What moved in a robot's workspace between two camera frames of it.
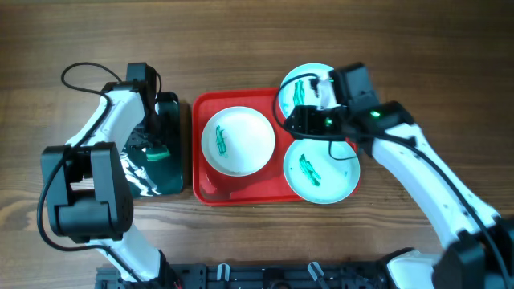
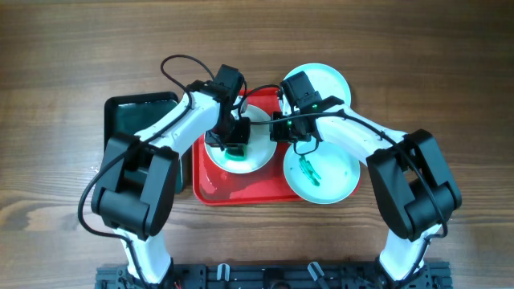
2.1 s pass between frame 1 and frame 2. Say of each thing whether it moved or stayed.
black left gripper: moved
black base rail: stayed
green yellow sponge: moved
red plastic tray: stayed
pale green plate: stayed
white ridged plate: stayed
